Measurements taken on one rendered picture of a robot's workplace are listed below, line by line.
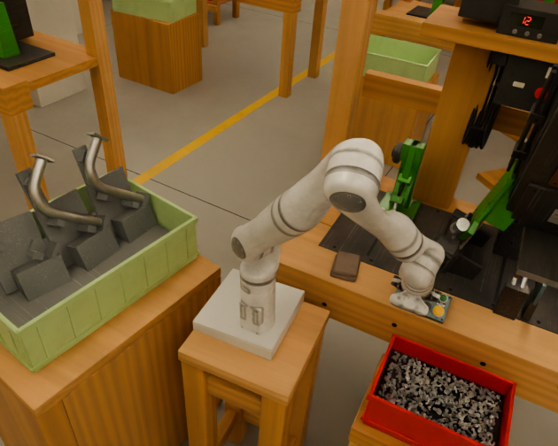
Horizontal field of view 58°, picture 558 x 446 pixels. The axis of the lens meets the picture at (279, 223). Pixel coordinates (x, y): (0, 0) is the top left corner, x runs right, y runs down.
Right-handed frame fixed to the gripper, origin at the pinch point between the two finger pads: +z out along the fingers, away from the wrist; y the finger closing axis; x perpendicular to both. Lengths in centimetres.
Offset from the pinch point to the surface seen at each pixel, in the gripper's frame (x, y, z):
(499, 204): -32.2, -12.7, 1.3
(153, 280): 24, 74, 6
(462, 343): 5.5, -16.2, 12.8
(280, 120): -149, 159, 229
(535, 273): -14.4, -25.1, -5.4
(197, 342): 35, 48, -5
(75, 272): 32, 95, -2
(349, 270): -2.0, 20.1, 10.7
